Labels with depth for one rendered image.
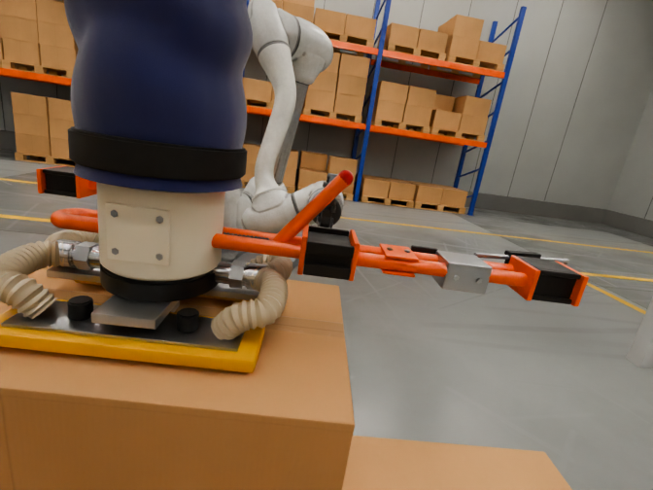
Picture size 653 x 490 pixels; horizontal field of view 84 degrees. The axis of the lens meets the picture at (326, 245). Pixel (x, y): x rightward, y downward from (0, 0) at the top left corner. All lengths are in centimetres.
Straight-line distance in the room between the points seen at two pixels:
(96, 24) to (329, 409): 50
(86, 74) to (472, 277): 56
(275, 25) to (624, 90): 1171
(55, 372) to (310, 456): 31
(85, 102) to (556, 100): 1111
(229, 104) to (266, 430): 40
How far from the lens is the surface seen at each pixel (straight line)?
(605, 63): 1215
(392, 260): 55
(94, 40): 51
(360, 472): 96
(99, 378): 52
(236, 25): 52
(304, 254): 52
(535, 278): 62
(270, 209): 98
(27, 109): 906
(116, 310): 54
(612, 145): 1253
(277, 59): 116
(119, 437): 52
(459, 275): 58
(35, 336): 57
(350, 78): 790
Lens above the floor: 125
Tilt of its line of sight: 17 degrees down
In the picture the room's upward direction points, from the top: 8 degrees clockwise
